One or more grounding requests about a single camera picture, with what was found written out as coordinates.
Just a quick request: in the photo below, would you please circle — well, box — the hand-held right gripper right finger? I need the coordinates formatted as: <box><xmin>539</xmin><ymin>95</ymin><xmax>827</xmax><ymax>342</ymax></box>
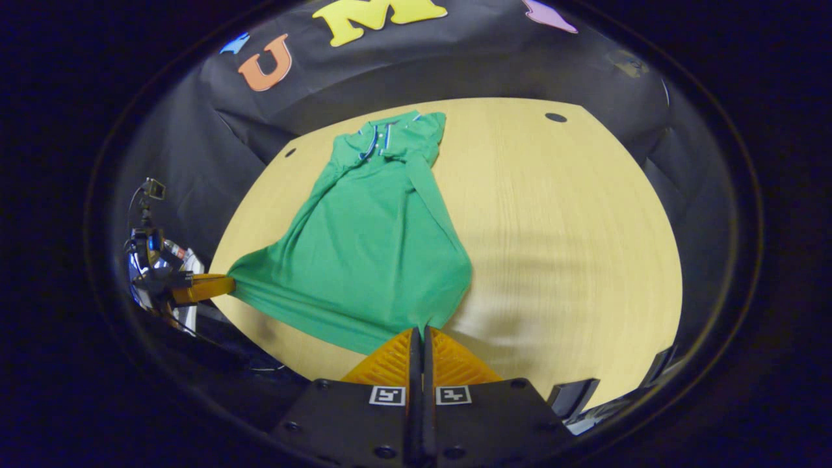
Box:
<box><xmin>424</xmin><ymin>327</ymin><xmax>576</xmax><ymax>468</ymax></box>

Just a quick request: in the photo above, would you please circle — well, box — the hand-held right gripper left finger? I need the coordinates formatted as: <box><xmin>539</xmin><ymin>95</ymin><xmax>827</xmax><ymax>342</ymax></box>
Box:
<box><xmin>272</xmin><ymin>327</ymin><xmax>423</xmax><ymax>468</ymax></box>

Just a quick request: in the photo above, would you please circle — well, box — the black backdrop cloth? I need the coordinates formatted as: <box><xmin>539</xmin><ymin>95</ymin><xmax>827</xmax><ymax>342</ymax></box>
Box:
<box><xmin>114</xmin><ymin>0</ymin><xmax>735</xmax><ymax>391</ymax></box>

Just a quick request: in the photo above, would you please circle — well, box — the green T-shirt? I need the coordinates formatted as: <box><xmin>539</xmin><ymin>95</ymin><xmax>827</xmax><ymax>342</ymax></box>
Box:
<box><xmin>226</xmin><ymin>110</ymin><xmax>473</xmax><ymax>357</ymax></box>

